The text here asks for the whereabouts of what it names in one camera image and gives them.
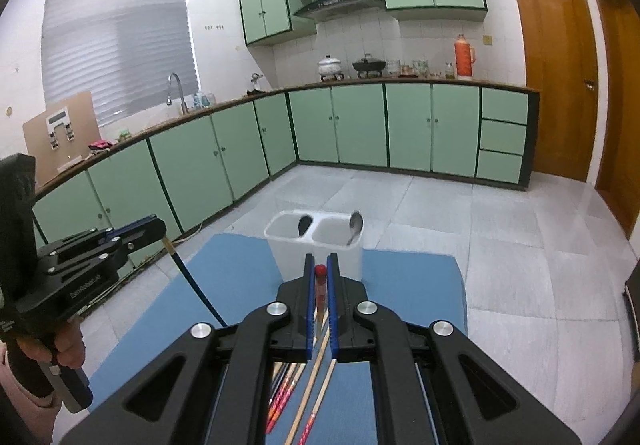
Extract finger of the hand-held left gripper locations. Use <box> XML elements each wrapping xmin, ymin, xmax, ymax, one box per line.
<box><xmin>39</xmin><ymin>219</ymin><xmax>170</xmax><ymax>297</ymax></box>
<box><xmin>37</xmin><ymin>215</ymin><xmax>164</xmax><ymax>259</ymax></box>

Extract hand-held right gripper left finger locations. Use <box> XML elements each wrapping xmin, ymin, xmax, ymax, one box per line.
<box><xmin>60</xmin><ymin>252</ymin><xmax>318</xmax><ymax>445</ymax></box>

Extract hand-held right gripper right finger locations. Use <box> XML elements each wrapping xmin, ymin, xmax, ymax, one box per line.
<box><xmin>326</xmin><ymin>252</ymin><xmax>585</xmax><ymax>445</ymax></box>

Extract white two-compartment utensil holder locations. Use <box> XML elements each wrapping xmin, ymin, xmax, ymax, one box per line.
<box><xmin>264</xmin><ymin>211</ymin><xmax>364</xmax><ymax>283</ymax></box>

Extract wooden chopstick red end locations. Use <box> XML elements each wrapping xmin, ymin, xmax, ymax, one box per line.
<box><xmin>299</xmin><ymin>359</ymin><xmax>337</xmax><ymax>445</ymax></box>

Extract person's left forearm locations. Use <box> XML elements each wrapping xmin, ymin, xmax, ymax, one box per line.
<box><xmin>0</xmin><ymin>372</ymin><xmax>57</xmax><ymax>445</ymax></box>

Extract person's left hand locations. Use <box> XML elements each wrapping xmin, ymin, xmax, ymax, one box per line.
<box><xmin>20</xmin><ymin>321</ymin><xmax>87</xmax><ymax>371</ymax></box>

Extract blue mat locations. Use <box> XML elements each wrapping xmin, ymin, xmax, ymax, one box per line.
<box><xmin>87</xmin><ymin>232</ymin><xmax>468</xmax><ymax>445</ymax></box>

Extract metal spoon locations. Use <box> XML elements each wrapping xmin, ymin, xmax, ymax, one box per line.
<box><xmin>345</xmin><ymin>211</ymin><xmax>364</xmax><ymax>246</ymax></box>

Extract cardboard board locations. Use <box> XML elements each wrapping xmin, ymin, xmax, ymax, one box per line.
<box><xmin>22</xmin><ymin>91</ymin><xmax>101</xmax><ymax>188</ymax></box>

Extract metal faucet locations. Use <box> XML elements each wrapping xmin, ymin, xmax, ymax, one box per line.
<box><xmin>166</xmin><ymin>72</ymin><xmax>190</xmax><ymax>116</ymax></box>

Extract grey window blind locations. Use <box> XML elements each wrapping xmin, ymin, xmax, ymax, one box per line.
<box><xmin>41</xmin><ymin>0</ymin><xmax>196</xmax><ymax>128</ymax></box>

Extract green base cabinets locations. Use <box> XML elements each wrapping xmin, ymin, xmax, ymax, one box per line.
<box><xmin>32</xmin><ymin>80</ymin><xmax>541</xmax><ymax>246</ymax></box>

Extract white pot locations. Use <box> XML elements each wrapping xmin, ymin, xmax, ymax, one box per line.
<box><xmin>317</xmin><ymin>55</ymin><xmax>345</xmax><ymax>82</ymax></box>

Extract black wok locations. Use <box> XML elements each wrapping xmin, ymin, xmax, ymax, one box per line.
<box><xmin>351</xmin><ymin>53</ymin><xmax>387</xmax><ymax>78</ymax></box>

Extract orange thermos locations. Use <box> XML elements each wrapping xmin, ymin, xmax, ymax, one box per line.
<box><xmin>453</xmin><ymin>35</ymin><xmax>476</xmax><ymax>80</ymax></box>

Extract black appliance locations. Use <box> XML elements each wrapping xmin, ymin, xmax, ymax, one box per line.
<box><xmin>621</xmin><ymin>260</ymin><xmax>640</xmax><ymax>361</ymax></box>

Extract black range hood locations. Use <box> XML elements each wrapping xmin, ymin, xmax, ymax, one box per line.
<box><xmin>292</xmin><ymin>0</ymin><xmax>385</xmax><ymax>23</ymax></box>

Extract wooden door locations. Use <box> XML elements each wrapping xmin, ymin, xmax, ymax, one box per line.
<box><xmin>507</xmin><ymin>0</ymin><xmax>601</xmax><ymax>183</ymax></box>
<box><xmin>592</xmin><ymin>0</ymin><xmax>640</xmax><ymax>241</ymax></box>

